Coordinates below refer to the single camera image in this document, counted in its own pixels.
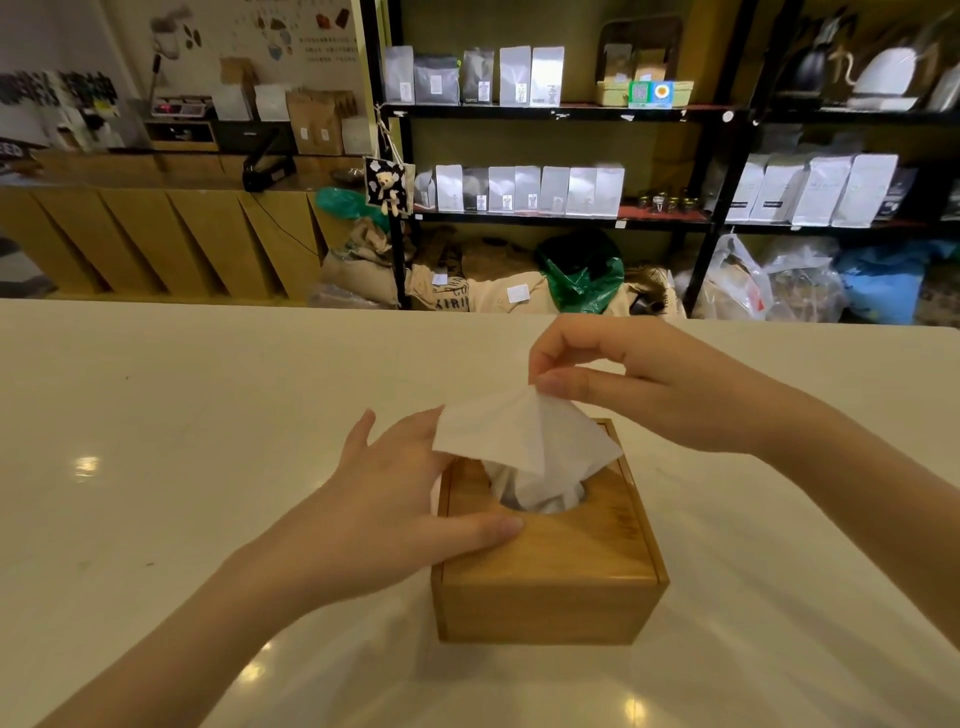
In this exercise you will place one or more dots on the person's left hand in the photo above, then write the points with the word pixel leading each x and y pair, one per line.
pixel 375 517

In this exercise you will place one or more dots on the person's right hand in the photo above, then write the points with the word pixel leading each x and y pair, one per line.
pixel 675 390

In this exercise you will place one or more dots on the person's left thumb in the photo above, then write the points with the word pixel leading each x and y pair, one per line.
pixel 480 529

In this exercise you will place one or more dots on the person's right thumb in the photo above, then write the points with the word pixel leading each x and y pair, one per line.
pixel 592 388

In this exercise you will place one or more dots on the person's left little finger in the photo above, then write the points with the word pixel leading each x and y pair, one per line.
pixel 365 431

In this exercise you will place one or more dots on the wooden tissue box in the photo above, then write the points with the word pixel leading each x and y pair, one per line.
pixel 555 562

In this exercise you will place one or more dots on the white paper tissue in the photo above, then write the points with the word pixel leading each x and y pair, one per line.
pixel 525 442

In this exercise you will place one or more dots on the person's left forearm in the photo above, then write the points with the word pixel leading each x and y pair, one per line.
pixel 180 637

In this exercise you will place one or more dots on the person's right forearm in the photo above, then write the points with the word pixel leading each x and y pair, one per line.
pixel 862 480

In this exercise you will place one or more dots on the green plastic bag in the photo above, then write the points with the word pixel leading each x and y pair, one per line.
pixel 349 206
pixel 585 285

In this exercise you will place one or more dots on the burlap coffee sack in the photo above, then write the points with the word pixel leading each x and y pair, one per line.
pixel 472 289
pixel 360 262

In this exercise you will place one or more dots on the white plastic bag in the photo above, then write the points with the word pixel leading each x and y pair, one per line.
pixel 731 281

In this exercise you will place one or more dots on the group of small glass jars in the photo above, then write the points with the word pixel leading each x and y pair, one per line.
pixel 670 203

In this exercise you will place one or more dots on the row of silver pouches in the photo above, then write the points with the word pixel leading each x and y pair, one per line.
pixel 525 190

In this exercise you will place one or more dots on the clear plastic bag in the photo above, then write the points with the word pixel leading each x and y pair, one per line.
pixel 806 289

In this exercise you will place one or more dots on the teddy bear hanging card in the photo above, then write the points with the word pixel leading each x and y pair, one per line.
pixel 386 186

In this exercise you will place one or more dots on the white coffee bag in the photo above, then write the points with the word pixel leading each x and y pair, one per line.
pixel 866 191
pixel 776 189
pixel 742 187
pixel 821 191

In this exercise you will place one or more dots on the black metal shelf unit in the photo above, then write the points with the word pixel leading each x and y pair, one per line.
pixel 555 112
pixel 840 116

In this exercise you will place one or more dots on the black bag sealer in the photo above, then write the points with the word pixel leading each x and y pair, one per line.
pixel 268 165

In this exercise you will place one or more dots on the wooden counter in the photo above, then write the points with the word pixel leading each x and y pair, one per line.
pixel 150 232

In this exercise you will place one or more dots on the pale yellow tin box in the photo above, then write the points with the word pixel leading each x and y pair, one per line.
pixel 645 94

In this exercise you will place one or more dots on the brown paper bag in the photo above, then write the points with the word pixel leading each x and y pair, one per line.
pixel 334 124
pixel 301 124

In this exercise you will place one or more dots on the silver coffee bag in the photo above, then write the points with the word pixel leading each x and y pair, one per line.
pixel 398 75
pixel 547 76
pixel 515 75

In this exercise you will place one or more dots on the blue plastic bag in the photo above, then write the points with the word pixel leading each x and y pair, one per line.
pixel 892 281

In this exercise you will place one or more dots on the dark grey coffee bag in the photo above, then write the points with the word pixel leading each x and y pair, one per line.
pixel 436 79
pixel 477 76

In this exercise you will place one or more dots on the white paper bag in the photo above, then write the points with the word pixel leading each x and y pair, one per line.
pixel 271 103

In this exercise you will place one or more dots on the brown framed display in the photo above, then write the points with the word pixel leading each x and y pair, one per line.
pixel 641 49

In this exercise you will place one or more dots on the black gooseneck kettle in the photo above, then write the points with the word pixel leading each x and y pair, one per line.
pixel 814 64

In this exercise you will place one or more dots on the white gooseneck kettle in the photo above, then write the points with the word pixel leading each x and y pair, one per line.
pixel 889 75

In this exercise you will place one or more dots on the wall poster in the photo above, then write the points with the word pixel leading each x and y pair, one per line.
pixel 240 37

